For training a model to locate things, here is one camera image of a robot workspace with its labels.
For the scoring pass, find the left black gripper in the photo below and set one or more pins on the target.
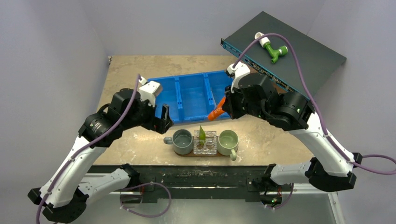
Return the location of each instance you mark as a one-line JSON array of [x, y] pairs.
[[159, 125]]

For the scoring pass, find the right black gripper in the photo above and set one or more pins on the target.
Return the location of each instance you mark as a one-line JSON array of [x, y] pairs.
[[230, 104]]

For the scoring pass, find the grey ceramic mug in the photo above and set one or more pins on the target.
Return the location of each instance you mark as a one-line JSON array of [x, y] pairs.
[[181, 141]]

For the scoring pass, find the orange toothpaste tube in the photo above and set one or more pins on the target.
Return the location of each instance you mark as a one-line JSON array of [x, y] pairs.
[[217, 111]]

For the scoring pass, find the blue plastic bin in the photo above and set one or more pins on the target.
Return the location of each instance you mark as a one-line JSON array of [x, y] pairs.
[[189, 96]]

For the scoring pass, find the green toothpaste tube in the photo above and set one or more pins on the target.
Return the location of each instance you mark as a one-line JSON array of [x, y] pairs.
[[202, 136]]

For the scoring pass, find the brown oval wooden tray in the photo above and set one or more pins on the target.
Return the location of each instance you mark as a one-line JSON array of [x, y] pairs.
[[192, 154]]

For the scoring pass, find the pale green ceramic mug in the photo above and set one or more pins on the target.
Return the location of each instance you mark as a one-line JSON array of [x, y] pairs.
[[228, 144]]

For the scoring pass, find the clear acrylic holder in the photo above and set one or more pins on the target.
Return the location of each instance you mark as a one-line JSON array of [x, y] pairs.
[[210, 145]]

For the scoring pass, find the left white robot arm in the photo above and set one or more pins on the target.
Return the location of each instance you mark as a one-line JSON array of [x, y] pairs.
[[63, 198]]

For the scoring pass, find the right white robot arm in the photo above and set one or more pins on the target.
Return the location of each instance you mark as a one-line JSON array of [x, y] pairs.
[[330, 168]]

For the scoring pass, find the green white pipe fitting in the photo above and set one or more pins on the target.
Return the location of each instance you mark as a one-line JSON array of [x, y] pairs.
[[274, 53]]

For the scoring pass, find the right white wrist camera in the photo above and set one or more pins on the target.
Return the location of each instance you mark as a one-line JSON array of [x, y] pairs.
[[237, 71]]

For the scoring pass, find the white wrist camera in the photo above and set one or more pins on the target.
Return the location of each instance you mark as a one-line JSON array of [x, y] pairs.
[[237, 71], [149, 91]]

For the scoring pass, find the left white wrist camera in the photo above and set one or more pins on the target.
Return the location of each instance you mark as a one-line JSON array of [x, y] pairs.
[[149, 91]]

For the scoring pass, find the dark network switch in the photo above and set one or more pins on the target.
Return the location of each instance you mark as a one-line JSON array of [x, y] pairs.
[[317, 61]]

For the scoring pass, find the black aluminium base frame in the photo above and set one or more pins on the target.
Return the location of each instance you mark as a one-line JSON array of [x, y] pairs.
[[199, 182]]

